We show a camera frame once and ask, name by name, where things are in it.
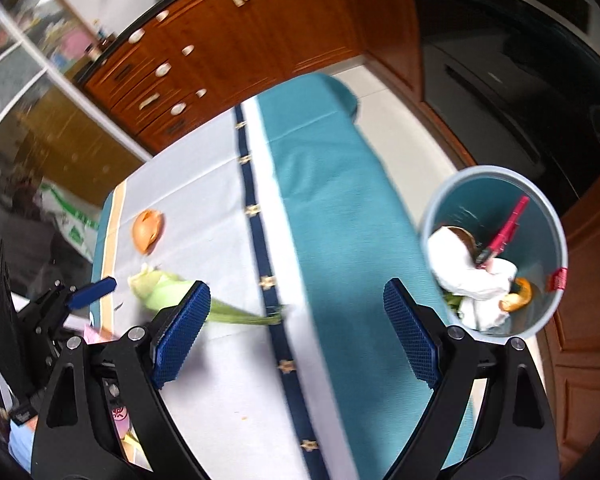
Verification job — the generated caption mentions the row of white cabinet handles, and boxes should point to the row of white cabinet handles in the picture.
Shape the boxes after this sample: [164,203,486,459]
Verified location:
[125,0,256,118]

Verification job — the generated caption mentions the white teal tablecloth navy stripe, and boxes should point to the white teal tablecloth navy stripe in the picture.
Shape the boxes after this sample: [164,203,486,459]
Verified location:
[87,72,481,480]

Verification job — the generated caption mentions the white paper tissue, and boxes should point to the white paper tissue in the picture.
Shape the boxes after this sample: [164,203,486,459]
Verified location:
[426,226,519,332]

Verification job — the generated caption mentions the black built-in oven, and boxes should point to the black built-in oven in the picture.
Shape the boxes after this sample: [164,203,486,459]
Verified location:
[410,0,600,203]

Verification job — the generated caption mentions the grey bin teal inside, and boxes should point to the grey bin teal inside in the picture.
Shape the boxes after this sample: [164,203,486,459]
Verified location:
[418,163,569,339]

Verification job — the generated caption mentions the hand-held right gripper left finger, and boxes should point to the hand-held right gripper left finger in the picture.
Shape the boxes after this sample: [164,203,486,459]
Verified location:
[32,280,213,480]

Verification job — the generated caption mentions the wooden oven cabinet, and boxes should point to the wooden oven cabinet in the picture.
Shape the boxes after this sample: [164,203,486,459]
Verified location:
[537,195,600,480]

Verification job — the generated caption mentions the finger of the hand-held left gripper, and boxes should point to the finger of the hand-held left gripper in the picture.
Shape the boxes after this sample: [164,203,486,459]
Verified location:
[17,277,117,361]

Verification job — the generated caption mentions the wooden drawer cabinet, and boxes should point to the wooden drawer cabinet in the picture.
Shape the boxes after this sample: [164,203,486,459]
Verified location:
[75,0,421,157]

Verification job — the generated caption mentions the red snack packet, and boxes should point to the red snack packet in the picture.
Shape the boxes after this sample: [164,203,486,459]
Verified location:
[475,196,531,272]

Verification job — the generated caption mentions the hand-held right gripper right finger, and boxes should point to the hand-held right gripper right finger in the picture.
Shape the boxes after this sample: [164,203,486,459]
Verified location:
[380,277,561,480]

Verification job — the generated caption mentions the pale corn husk with stalk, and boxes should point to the pale corn husk with stalk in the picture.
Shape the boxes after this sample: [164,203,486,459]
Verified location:
[128,268,287,327]

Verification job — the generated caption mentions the white green printed sack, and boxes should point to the white green printed sack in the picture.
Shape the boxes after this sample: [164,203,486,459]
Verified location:
[40,180,101,263]

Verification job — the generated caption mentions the glass sliding door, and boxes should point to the glass sliding door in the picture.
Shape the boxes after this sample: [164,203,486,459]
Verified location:
[0,0,153,271]

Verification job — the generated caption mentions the pink printed bag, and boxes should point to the pink printed bag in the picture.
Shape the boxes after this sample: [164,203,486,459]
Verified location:
[82,327,148,463]

